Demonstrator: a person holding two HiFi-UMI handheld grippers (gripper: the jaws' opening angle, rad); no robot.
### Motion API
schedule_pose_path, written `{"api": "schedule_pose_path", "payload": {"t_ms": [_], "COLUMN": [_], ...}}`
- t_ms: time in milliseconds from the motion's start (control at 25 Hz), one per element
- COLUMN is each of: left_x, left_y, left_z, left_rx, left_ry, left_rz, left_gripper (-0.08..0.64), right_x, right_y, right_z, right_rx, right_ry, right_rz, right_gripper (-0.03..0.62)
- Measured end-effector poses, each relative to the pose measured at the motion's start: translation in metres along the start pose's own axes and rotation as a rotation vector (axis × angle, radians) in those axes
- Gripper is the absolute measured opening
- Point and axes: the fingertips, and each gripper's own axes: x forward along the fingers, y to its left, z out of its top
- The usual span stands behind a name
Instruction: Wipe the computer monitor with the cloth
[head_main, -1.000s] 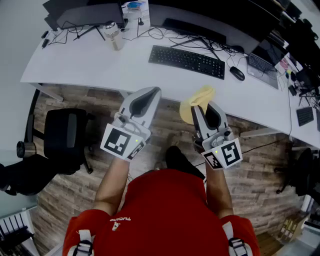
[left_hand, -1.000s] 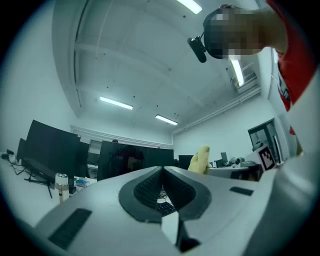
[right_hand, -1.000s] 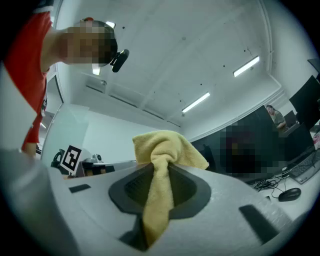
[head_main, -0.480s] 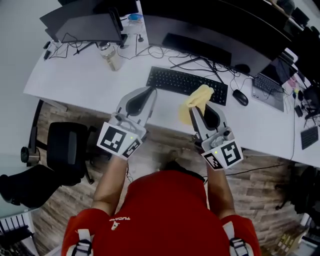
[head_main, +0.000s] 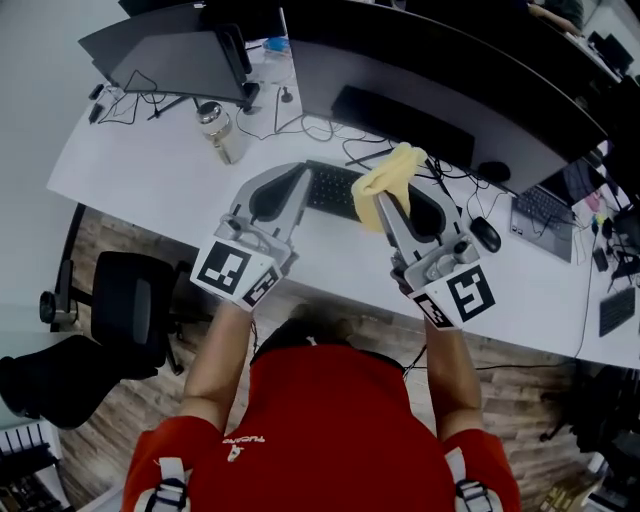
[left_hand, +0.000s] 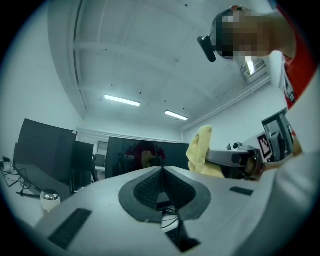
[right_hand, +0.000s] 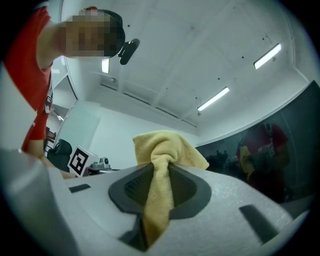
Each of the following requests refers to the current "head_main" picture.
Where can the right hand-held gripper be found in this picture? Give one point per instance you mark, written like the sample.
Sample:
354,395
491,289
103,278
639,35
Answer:
470,295

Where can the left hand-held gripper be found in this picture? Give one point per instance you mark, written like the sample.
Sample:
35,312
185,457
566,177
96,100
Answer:
220,270

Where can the black far desk monitor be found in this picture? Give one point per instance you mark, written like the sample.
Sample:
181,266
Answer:
610,50

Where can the black power plug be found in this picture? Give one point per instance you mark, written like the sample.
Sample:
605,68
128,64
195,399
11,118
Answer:
286,95

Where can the yellow cloth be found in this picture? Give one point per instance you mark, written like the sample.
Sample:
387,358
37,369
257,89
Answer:
385,175

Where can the small black keyboard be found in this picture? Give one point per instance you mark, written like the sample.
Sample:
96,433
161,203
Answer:
617,312

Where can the black monitor back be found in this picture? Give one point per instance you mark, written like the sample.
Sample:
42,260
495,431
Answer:
240,15

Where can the clear bottle with metal lid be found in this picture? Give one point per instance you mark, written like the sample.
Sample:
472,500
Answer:
220,132

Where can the person's legs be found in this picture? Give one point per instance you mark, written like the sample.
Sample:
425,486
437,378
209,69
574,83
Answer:
295,327

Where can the black office chair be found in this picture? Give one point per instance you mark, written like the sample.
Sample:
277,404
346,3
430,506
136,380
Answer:
125,310
600,410

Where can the black tripod stand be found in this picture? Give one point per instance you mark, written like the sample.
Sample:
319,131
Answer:
627,230

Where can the printed cardboard box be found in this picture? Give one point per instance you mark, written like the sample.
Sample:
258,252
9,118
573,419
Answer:
560,495

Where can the black desk leg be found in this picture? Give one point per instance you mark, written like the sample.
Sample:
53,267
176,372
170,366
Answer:
68,240

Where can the pink paper item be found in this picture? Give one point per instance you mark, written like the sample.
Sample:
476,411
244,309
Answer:
595,200

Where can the black curved monitor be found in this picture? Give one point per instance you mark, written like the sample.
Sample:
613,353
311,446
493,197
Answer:
500,125
175,60

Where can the black computer mouse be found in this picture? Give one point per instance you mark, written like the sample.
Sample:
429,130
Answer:
485,235

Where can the grey laptop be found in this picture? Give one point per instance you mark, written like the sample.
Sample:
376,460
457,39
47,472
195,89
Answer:
540,225

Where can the small black adapter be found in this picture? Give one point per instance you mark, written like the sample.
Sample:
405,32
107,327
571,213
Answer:
94,114
96,91

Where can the person's left forearm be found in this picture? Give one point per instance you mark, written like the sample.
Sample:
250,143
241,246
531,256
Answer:
215,360

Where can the small yellow object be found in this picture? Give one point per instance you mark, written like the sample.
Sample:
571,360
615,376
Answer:
602,220

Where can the person's red shirt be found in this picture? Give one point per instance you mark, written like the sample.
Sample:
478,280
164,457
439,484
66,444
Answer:
325,425

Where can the blue packet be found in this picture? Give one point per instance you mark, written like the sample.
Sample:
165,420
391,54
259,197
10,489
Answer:
276,45

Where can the person's right forearm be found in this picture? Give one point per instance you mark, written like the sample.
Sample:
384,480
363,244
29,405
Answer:
450,380

